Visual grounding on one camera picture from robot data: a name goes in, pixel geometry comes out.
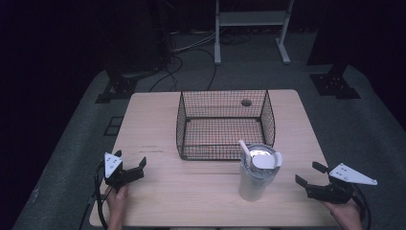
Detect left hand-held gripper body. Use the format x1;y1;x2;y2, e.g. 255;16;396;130
103;151;145;193

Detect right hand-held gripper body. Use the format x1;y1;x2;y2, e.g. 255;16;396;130
304;162;378;205

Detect person's right hand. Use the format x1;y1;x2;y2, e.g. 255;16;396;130
320;197;364;230

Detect person's left hand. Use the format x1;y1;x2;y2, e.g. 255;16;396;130
104;184;129;223

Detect clear tumbler with white lid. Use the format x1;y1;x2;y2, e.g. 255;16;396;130
237;139;284;203

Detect black stand base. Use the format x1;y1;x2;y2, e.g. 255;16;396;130
309;63;362;101
95;71;139;104

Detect dark cabinet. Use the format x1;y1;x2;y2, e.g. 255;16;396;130
103;0;175;75

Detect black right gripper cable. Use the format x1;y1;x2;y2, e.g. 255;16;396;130
350;183;373;230

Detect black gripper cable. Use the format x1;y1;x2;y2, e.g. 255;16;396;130
350;183;373;230
93;162;113;230

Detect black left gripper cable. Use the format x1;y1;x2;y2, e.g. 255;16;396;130
93;162;113;230

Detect black wire basket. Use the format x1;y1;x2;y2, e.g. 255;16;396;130
175;88;277;162

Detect black floor cable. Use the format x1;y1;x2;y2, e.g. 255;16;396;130
148;47;218;93

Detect white floor cable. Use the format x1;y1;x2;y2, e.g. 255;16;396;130
171;31;218;55

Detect white metal desk frame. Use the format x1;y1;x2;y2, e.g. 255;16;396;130
214;0;296;66

